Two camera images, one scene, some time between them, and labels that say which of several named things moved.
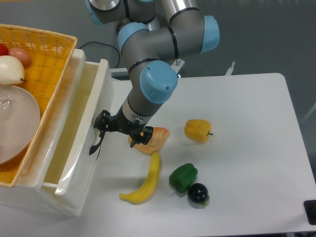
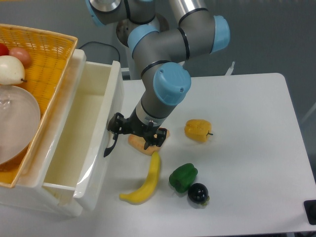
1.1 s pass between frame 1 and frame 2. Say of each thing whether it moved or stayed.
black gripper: moved
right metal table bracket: stayed
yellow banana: stayed
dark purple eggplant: stayed
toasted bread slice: stayed
